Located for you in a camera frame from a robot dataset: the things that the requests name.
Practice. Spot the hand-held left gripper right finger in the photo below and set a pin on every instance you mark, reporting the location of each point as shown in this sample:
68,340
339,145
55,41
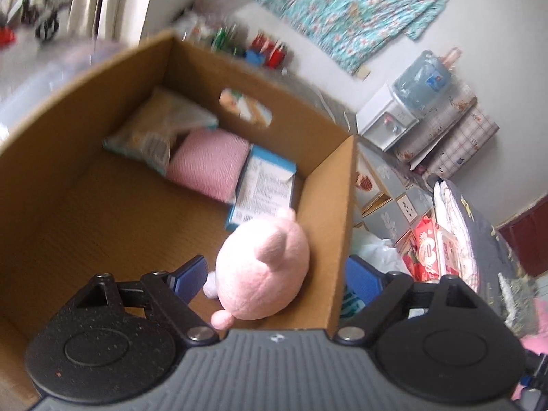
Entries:
359,278

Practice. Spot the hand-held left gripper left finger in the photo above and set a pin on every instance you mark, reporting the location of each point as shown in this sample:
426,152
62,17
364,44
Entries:
190,276

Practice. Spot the pink plush toy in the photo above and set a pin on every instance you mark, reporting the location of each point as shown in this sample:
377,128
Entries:
261,265

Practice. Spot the blue white paper box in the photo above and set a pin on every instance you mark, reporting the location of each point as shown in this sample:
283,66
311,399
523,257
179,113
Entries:
265,188

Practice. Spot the cardboard box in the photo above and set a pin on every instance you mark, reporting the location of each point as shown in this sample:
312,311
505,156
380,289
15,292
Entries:
85,222

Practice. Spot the beige snack packet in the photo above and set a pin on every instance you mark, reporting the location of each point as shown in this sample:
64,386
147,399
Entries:
158,130

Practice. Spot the white plastic bag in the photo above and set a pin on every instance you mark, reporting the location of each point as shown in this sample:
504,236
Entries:
376,248

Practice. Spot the red tissue pack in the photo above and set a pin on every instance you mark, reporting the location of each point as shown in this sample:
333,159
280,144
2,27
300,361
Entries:
432,250

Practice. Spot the grey printed mat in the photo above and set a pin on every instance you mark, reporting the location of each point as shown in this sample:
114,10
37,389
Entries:
394,205

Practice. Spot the grey quilt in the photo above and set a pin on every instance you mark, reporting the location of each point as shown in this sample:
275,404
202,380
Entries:
475,231

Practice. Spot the white water dispenser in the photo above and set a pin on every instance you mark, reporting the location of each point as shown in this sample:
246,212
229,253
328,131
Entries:
383,122

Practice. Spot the dark patterned pillow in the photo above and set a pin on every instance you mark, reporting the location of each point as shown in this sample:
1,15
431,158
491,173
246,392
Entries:
520,304

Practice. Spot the floral patterned rolled mat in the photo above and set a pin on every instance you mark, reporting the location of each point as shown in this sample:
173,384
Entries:
445,132

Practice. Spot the brown wooden door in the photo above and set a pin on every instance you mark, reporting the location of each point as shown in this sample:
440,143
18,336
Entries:
526,239

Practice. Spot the pink pillow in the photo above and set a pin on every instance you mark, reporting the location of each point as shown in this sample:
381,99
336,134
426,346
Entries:
535,344

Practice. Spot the green bottles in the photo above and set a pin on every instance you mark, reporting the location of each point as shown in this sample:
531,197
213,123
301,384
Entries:
226,38

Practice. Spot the red bottles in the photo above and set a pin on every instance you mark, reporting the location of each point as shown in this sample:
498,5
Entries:
269,49

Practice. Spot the teal floral cloth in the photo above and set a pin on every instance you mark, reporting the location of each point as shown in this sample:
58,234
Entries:
342,4

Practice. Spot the beige curtain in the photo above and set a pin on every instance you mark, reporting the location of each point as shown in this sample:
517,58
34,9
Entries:
115,0

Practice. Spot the wall socket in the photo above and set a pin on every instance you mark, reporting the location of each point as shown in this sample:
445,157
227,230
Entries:
362,72

